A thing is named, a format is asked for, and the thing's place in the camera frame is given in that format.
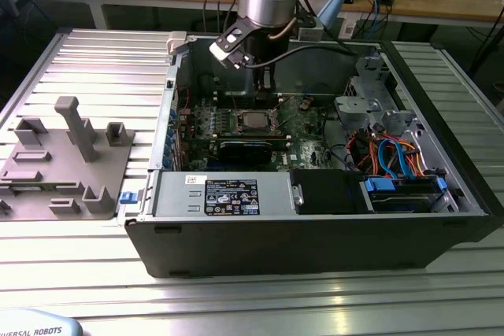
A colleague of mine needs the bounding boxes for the metal wire locking lever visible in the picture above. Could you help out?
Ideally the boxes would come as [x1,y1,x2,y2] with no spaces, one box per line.
[275,95,297,113]

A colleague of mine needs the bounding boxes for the silver topped green CPU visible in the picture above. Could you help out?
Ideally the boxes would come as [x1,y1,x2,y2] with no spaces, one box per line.
[243,111,269,129]

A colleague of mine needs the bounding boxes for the metal socket cover frame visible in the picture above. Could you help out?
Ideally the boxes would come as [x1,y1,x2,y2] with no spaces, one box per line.
[235,109,283,135]

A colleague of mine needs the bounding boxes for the black RAM slot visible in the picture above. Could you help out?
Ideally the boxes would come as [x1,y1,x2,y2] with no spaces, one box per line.
[212,102,284,108]
[212,92,284,98]
[212,96,284,101]
[212,99,284,105]
[211,134,291,139]

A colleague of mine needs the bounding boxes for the CPU socket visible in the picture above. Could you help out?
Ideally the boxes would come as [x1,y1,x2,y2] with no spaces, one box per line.
[234,107,284,136]

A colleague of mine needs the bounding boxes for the pale grey case latch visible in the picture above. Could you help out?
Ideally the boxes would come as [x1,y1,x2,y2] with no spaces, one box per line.
[167,31,190,56]

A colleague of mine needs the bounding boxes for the green motherboard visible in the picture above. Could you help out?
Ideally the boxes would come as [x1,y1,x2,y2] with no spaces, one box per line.
[176,91,335,174]

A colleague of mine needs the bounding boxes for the black graphics card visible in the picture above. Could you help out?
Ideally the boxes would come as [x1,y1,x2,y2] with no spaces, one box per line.
[218,139,273,164]

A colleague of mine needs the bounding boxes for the grey metal disk bay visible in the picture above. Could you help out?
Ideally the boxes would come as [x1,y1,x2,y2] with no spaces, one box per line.
[334,56,421,136]

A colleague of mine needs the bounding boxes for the black printed rating label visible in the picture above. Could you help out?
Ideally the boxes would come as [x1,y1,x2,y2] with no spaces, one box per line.
[204,179,260,217]

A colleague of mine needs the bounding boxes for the black plastic drive shroud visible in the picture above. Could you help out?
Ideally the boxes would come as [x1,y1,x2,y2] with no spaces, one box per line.
[293,169,375,215]

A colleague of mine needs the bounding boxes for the grey power supply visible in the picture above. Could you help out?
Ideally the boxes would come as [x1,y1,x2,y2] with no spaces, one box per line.
[153,172,295,219]

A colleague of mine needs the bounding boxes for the hard disk in blue carrier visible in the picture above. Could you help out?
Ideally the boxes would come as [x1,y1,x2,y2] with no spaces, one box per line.
[360,176,450,215]

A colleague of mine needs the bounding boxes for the black grey PC case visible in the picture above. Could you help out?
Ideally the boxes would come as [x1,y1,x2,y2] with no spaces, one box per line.
[124,31,504,279]

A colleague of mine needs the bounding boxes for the grey plastic parts rack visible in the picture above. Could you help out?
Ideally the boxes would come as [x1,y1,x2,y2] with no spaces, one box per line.
[0,95,137,221]

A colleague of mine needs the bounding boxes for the green RAM stick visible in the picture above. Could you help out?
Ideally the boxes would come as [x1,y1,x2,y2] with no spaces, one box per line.
[0,182,80,194]

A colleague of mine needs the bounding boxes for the pale blue teach pendant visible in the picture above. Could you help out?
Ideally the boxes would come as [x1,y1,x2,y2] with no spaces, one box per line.
[0,309,84,336]

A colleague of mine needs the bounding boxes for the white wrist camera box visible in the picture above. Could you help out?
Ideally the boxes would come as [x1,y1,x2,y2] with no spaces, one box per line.
[208,23,253,70]

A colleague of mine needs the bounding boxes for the black camera cable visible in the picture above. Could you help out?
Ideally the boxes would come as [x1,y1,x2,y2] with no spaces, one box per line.
[242,17,358,69]

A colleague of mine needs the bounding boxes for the blue cable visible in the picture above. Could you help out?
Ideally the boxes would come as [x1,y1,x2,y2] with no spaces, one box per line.
[367,0,382,33]

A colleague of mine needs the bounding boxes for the red SATA wire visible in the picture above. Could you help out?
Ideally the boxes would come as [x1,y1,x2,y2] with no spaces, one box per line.
[345,131,379,168]

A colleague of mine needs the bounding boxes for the blue SATA wire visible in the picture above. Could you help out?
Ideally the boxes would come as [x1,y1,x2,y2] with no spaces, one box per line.
[376,135,409,180]

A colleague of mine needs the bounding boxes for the orange yellow power wires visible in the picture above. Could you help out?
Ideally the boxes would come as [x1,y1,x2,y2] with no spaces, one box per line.
[397,137,432,178]

